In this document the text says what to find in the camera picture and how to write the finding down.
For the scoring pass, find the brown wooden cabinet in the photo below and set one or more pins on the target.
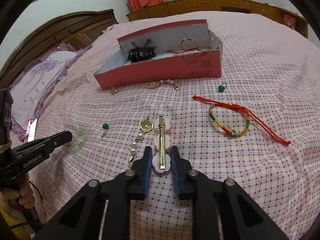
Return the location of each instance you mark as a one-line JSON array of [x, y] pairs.
[[178, 7]]

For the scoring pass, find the pink flower gold hair clip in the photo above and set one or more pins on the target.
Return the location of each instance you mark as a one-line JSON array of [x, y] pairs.
[[161, 161]]

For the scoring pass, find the brown wooden headboard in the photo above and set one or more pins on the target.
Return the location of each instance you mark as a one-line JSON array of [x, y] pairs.
[[76, 30]]

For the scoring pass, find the green bead earring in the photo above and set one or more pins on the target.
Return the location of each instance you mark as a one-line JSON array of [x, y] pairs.
[[105, 130], [222, 87]]

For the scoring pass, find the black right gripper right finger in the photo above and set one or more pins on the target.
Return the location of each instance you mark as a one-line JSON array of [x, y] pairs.
[[220, 209]]

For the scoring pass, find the purple floral pillow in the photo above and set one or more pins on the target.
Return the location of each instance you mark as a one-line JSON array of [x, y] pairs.
[[36, 82]]

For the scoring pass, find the pink checked bedsheet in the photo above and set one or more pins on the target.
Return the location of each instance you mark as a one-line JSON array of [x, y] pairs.
[[263, 130]]

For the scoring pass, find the gold pearl drop earring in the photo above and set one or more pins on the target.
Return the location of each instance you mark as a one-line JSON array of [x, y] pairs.
[[145, 126]]

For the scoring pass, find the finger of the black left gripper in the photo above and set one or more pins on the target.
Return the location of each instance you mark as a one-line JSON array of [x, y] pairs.
[[41, 147]]

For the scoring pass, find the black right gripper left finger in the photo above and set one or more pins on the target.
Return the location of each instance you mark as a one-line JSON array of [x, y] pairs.
[[102, 210]]

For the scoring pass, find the left hand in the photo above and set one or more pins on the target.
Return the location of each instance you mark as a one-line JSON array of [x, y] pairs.
[[24, 195]]

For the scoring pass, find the pink cardboard box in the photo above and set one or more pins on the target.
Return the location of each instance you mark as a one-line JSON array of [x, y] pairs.
[[185, 50]]

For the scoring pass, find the translucent flower hair clip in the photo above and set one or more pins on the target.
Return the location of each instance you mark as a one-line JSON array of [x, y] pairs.
[[77, 143]]

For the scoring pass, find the red box on cabinet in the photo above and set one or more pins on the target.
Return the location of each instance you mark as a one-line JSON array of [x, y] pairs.
[[289, 21]]

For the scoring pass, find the black feather hair clip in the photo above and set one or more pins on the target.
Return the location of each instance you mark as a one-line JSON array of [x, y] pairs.
[[138, 54]]

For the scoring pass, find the small gold charm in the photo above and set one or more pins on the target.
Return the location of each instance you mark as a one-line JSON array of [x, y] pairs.
[[114, 91]]

